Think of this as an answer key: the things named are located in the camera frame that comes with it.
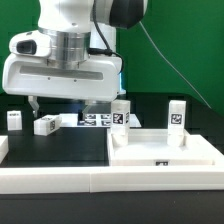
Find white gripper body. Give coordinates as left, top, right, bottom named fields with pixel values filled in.
left=2, top=54, right=121, bottom=102

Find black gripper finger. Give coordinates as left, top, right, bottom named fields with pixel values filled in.
left=28, top=96, right=39, bottom=117
left=82, top=101, right=99, bottom=114

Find white square tabletop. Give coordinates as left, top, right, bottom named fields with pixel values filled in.
left=107, top=129, right=224, bottom=166

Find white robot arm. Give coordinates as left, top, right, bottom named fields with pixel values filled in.
left=2, top=0, right=148, bottom=110

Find white fiducial marker sheet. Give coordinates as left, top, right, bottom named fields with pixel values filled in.
left=60, top=113, right=141, bottom=128

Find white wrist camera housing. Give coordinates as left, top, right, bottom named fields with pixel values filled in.
left=9, top=30, right=52, bottom=58

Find grey cable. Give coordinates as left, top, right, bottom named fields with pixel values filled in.
left=139, top=21, right=213, bottom=109

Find white U-shaped fence wall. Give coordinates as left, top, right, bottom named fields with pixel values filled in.
left=0, top=136, right=224, bottom=194

